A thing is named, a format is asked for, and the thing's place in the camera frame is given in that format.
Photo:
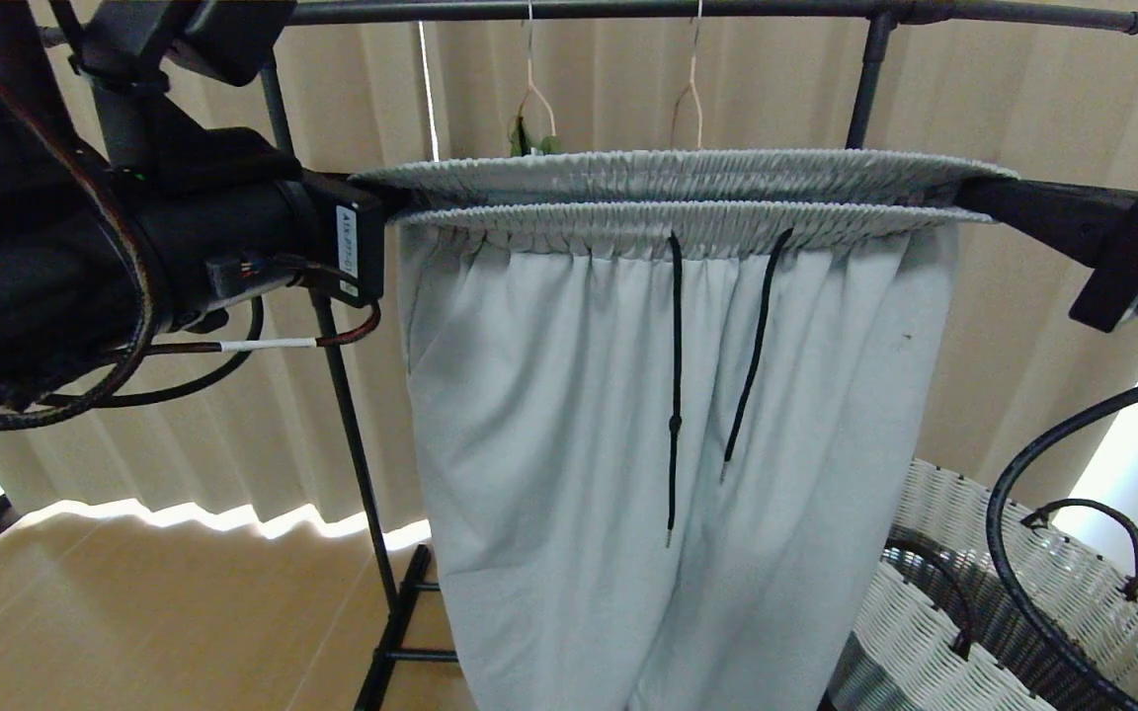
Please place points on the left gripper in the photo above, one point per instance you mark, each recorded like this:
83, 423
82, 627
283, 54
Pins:
263, 237

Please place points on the green printed t-shirt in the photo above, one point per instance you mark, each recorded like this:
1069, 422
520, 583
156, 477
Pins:
520, 138

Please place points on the pink clothes hanger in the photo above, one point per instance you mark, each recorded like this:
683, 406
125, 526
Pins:
530, 49
693, 59

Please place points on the pale grey shorts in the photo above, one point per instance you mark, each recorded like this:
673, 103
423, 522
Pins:
579, 444

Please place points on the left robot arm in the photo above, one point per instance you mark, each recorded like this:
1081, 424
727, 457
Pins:
36, 247

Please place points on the white laundry basket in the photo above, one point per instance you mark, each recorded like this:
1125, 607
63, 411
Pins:
1093, 612

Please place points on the black clothes rack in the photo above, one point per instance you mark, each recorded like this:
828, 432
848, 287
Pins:
776, 10

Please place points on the beige curtain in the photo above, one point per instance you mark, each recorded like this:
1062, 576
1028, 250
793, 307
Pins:
1023, 99

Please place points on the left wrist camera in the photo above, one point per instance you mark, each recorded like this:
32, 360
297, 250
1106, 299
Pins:
213, 35

